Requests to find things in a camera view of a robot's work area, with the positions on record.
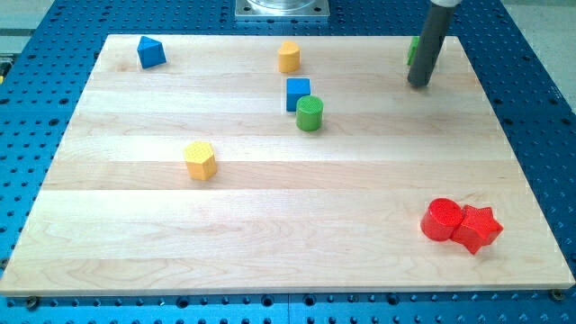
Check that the blue cube block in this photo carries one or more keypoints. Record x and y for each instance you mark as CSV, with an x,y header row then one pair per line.
x,y
295,89

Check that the green cylinder block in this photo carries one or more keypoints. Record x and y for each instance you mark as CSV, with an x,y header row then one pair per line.
x,y
309,113

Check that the yellow hexagon block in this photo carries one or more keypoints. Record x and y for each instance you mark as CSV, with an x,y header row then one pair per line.
x,y
200,160

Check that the wooden board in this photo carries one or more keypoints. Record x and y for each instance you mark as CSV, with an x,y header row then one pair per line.
x,y
337,210

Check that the red cylinder block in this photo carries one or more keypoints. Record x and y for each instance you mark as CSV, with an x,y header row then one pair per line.
x,y
441,219

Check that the green block behind rod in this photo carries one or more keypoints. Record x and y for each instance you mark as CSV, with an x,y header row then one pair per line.
x,y
412,50

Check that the blue triangular prism block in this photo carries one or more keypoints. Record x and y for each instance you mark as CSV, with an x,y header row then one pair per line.
x,y
151,52

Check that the red star block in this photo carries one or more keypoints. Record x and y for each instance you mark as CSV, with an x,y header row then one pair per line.
x,y
478,228

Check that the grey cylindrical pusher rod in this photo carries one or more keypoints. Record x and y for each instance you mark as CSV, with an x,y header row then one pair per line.
x,y
431,40

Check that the blue perforated metal table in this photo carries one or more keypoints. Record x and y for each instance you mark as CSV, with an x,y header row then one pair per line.
x,y
522,51

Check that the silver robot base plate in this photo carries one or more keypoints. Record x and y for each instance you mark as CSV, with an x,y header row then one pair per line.
x,y
277,9

